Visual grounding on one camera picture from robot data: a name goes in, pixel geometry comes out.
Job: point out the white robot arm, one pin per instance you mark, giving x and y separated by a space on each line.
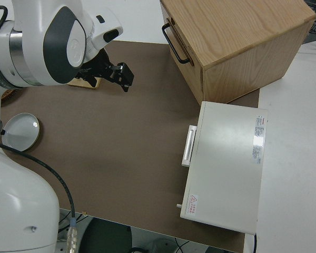
23 197

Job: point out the gray round plate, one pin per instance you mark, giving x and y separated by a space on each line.
21 134

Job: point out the brown table mat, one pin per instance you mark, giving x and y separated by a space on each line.
121 145

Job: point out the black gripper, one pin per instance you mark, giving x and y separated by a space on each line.
100 67

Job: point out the light wooden cabinet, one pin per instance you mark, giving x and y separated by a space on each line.
239 31

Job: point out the brown wicker basket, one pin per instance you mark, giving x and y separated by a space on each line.
8 94

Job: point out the white toaster oven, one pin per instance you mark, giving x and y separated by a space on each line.
226 163

